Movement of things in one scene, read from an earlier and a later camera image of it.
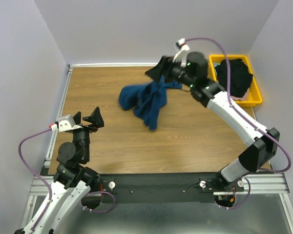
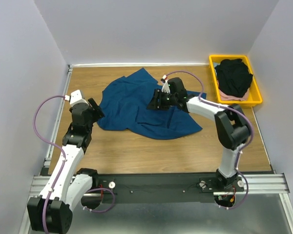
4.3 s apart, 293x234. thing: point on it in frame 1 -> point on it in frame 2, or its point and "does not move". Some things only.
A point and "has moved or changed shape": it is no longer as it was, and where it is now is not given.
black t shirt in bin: [240, 77] does not move
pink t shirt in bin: [245, 97] does not move
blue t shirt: [147, 99] has moved or changed shape
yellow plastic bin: [254, 96] does not move
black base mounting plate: [160, 188] does not move
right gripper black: [163, 67] -> [157, 95]
